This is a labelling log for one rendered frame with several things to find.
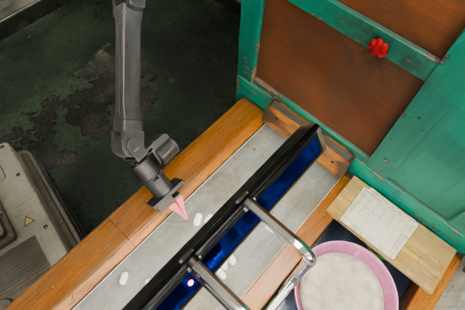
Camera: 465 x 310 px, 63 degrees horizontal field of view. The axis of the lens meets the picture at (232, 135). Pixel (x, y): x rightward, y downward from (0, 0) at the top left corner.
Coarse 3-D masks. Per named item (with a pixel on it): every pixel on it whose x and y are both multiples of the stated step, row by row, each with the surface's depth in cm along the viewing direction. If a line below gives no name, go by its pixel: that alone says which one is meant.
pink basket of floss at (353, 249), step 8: (312, 248) 103; (320, 248) 104; (328, 248) 105; (336, 248) 106; (344, 248) 105; (352, 248) 105; (360, 248) 103; (360, 256) 105; (368, 256) 103; (368, 264) 105; (376, 264) 102; (376, 272) 103; (384, 272) 101; (384, 280) 101; (392, 280) 99; (296, 288) 98; (384, 288) 101; (392, 288) 98; (296, 296) 96; (384, 296) 101; (392, 296) 98; (296, 304) 95; (384, 304) 100; (392, 304) 97
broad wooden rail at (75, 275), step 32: (224, 128) 122; (256, 128) 124; (192, 160) 116; (224, 160) 118; (192, 192) 113; (128, 224) 105; (160, 224) 108; (64, 256) 100; (96, 256) 100; (32, 288) 96; (64, 288) 96
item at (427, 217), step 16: (240, 80) 125; (240, 96) 132; (256, 96) 125; (368, 176) 110; (384, 192) 110; (400, 192) 105; (400, 208) 110; (416, 208) 104; (432, 224) 104; (448, 240) 104; (464, 240) 99; (464, 256) 105
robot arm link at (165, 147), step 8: (160, 136) 98; (168, 136) 99; (128, 144) 90; (136, 144) 91; (144, 144) 99; (152, 144) 95; (160, 144) 97; (168, 144) 98; (176, 144) 99; (136, 152) 91; (144, 152) 92; (160, 152) 96; (168, 152) 97; (176, 152) 100; (128, 160) 95; (136, 160) 91; (168, 160) 98
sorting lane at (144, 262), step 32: (256, 160) 119; (224, 192) 113; (288, 192) 114; (320, 192) 114; (192, 224) 108; (288, 224) 109; (128, 256) 103; (160, 256) 103; (256, 256) 104; (96, 288) 99; (128, 288) 99
